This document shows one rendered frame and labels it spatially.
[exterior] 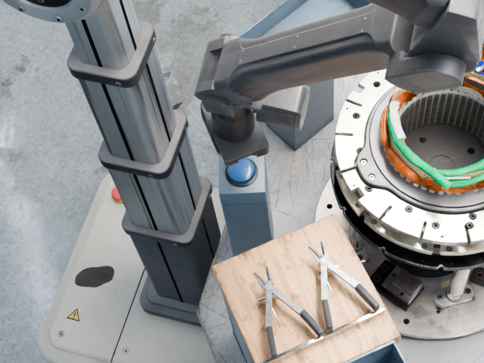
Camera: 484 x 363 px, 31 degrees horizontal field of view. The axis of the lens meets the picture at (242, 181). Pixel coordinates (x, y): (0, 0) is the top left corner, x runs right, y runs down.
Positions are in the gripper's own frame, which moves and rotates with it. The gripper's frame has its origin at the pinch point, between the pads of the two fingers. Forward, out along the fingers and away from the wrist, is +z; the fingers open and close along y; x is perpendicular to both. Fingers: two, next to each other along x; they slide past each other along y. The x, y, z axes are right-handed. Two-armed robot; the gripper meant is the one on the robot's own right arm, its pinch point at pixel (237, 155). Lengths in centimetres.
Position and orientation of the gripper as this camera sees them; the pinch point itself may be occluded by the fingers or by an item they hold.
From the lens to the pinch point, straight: 129.1
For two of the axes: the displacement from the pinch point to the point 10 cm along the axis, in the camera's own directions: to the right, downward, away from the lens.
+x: -9.3, 3.4, -1.2
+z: 0.4, 4.4, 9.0
